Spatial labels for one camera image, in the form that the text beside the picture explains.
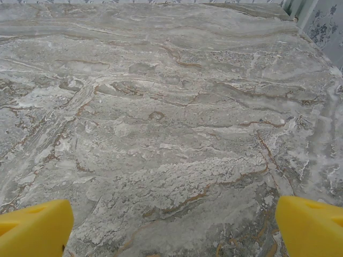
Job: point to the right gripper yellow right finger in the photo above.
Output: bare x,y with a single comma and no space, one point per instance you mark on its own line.
313,230

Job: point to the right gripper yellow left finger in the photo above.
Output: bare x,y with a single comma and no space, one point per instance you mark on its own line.
34,230

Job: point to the aluminium frame post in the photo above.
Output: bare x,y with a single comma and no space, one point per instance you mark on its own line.
290,8

